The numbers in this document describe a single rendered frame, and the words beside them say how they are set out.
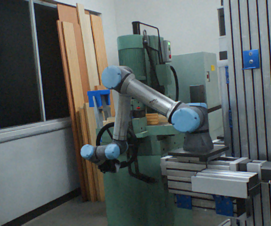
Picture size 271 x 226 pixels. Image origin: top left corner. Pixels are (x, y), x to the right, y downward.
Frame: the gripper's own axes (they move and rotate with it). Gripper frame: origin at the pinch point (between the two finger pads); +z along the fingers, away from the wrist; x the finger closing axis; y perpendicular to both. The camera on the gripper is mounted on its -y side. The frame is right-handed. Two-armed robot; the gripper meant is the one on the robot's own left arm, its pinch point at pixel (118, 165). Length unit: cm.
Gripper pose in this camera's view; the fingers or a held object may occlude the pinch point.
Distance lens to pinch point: 225.7
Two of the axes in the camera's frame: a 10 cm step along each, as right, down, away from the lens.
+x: 8.9, -1.3, -4.3
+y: -0.6, 9.1, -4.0
